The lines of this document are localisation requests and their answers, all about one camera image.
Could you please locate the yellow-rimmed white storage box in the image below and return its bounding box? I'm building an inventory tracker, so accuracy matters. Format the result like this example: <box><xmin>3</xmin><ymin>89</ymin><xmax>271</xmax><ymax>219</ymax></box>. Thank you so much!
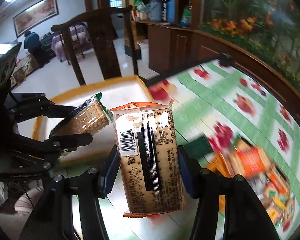
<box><xmin>31</xmin><ymin>74</ymin><xmax>154</xmax><ymax>170</ymax></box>

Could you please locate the dark wooden chair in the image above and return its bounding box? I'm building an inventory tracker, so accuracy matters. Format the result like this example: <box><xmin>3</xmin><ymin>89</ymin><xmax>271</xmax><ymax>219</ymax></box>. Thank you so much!
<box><xmin>51</xmin><ymin>5</ymin><xmax>139</xmax><ymax>86</ymax></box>

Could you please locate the black table clamp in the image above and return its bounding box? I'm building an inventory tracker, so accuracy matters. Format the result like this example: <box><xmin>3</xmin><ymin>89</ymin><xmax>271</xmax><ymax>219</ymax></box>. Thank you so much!
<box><xmin>218</xmin><ymin>53</ymin><xmax>233</xmax><ymax>68</ymax></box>

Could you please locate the dark green snack packet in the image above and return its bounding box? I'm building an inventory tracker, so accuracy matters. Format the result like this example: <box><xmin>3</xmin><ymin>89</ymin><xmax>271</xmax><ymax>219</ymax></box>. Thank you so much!
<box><xmin>183</xmin><ymin>135</ymin><xmax>213</xmax><ymax>160</ymax></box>

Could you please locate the grey kettle jug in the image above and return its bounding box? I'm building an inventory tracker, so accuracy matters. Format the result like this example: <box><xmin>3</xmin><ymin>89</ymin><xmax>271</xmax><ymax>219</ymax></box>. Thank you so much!
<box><xmin>146</xmin><ymin>0</ymin><xmax>162</xmax><ymax>22</ymax></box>

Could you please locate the wooden sideboard cabinet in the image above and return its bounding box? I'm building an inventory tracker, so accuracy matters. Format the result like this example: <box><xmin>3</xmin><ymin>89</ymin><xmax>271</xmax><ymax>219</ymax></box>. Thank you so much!
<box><xmin>134</xmin><ymin>22</ymin><xmax>300</xmax><ymax>126</ymax></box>

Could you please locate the orange cracker packet with barcode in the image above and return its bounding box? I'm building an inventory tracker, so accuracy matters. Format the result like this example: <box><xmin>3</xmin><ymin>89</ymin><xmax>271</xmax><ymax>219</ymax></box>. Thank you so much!
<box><xmin>110</xmin><ymin>100</ymin><xmax>185</xmax><ymax>218</ymax></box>

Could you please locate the orange cracker pack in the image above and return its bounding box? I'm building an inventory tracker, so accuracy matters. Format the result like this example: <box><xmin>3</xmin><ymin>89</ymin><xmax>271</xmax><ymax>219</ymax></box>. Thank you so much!
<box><xmin>229</xmin><ymin>136</ymin><xmax>271</xmax><ymax>179</ymax></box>

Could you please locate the flower mural panel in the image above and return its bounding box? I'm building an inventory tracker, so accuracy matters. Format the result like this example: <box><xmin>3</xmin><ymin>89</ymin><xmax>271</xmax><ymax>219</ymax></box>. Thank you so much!
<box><xmin>198</xmin><ymin>0</ymin><xmax>300</xmax><ymax>93</ymax></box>

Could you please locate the blue thermos bottle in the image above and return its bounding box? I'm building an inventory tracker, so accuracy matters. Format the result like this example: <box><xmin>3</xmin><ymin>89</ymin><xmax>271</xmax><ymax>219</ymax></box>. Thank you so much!
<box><xmin>166</xmin><ymin>0</ymin><xmax>175</xmax><ymax>23</ymax></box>

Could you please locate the green fruit-print tablecloth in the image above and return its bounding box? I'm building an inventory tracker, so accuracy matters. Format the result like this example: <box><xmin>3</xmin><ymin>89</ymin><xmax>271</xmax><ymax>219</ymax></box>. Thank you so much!
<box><xmin>99</xmin><ymin>59</ymin><xmax>300</xmax><ymax>240</ymax></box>

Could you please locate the white plastic bucket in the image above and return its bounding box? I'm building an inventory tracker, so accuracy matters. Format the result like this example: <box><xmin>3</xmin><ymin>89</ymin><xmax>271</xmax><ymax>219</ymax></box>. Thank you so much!
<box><xmin>137</xmin><ymin>39</ymin><xmax>149</xmax><ymax>64</ymax></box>

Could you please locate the orange bag with black label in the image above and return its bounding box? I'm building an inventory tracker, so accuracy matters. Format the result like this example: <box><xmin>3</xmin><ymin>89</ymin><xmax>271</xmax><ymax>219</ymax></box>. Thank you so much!
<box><xmin>205</xmin><ymin>152</ymin><xmax>234</xmax><ymax>213</ymax></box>

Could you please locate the framed landscape painting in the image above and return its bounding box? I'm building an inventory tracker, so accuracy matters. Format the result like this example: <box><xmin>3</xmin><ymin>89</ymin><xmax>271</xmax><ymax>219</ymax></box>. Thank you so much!
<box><xmin>13</xmin><ymin>0</ymin><xmax>59</xmax><ymax>37</ymax></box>

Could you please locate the person in dark jacket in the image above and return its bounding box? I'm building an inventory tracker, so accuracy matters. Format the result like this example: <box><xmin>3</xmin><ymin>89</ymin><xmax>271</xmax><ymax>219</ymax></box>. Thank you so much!
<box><xmin>24</xmin><ymin>31</ymin><xmax>50</xmax><ymax>68</ymax></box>

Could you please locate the green-edged cracker packet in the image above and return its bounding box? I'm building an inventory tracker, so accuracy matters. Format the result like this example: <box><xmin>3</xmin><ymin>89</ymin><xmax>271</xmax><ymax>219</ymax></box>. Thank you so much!
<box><xmin>49</xmin><ymin>92</ymin><xmax>111</xmax><ymax>138</ymax></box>

